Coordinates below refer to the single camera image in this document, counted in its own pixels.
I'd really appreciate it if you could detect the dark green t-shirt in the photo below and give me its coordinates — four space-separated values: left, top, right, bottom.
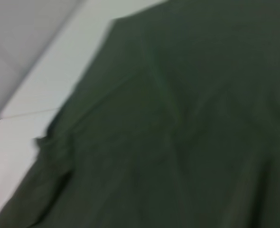
0 0 280 228

